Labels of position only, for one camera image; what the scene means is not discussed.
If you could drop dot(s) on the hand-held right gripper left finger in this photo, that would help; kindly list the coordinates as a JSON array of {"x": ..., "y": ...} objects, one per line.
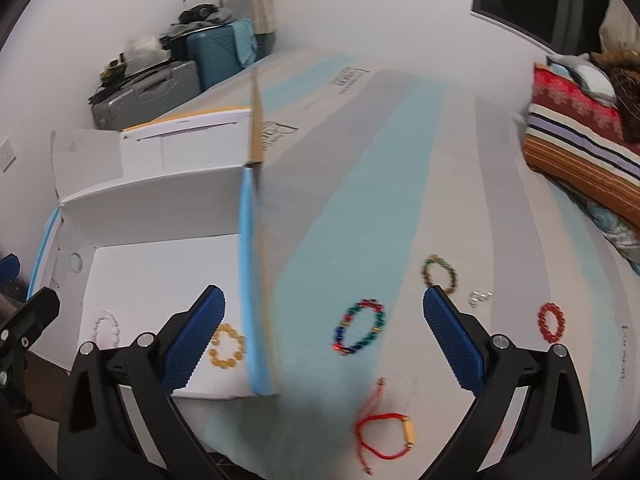
[{"x": 196, "y": 345}]

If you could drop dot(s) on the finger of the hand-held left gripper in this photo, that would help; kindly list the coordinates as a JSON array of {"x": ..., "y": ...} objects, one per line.
[
  {"x": 7, "y": 266},
  {"x": 30, "y": 312}
]

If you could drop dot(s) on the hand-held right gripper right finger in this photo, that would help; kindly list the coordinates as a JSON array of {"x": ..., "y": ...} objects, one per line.
[{"x": 454, "y": 345}]

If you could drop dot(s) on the cardboard box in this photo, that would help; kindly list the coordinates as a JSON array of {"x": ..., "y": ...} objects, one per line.
[{"x": 150, "y": 285}]

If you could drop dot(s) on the striped bed sheet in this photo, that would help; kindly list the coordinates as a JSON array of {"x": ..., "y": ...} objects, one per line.
[{"x": 380, "y": 170}]

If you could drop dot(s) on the floral bed cloth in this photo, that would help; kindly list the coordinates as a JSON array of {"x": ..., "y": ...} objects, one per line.
[{"x": 615, "y": 230}]

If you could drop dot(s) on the grey suitcase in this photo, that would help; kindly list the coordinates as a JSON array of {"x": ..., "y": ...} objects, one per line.
[{"x": 150, "y": 92}]

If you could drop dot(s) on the striped red pillow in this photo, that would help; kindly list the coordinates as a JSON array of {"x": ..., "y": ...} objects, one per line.
[{"x": 575, "y": 130}]

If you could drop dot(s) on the white plastic bag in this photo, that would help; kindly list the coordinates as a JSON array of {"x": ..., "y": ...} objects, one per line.
[{"x": 142, "y": 50}]

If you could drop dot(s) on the teal suitcase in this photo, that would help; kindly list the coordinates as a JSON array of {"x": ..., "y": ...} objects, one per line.
[{"x": 215, "y": 55}]

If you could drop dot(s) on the white patterned cloth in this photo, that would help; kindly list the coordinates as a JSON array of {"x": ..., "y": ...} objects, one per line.
[{"x": 587, "y": 77}]

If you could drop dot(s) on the light blue cloth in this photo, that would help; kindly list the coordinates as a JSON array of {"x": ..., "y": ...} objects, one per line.
[{"x": 245, "y": 42}]

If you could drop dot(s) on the dark brown blanket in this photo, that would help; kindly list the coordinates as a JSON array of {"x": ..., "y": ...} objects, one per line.
[{"x": 625, "y": 90}]

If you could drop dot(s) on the black bag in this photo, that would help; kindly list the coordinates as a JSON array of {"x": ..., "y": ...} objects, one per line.
[{"x": 200, "y": 12}]

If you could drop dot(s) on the white wall socket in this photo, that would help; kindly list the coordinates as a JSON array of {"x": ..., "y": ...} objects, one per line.
[{"x": 7, "y": 156}]

